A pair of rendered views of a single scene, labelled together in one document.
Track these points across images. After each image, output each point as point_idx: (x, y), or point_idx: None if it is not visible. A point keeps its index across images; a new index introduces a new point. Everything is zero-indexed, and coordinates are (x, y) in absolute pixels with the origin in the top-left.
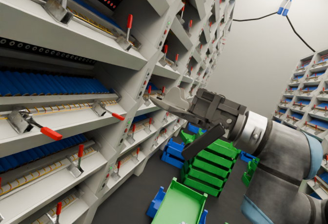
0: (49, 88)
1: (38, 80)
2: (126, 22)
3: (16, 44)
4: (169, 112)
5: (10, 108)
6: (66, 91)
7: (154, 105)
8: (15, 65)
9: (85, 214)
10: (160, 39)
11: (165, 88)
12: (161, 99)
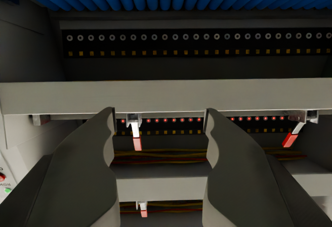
0: None
1: (230, 5)
2: (60, 121)
3: (231, 35)
4: (276, 160)
5: None
6: None
7: (217, 110)
8: (237, 14)
9: None
10: (2, 161)
11: None
12: (116, 124)
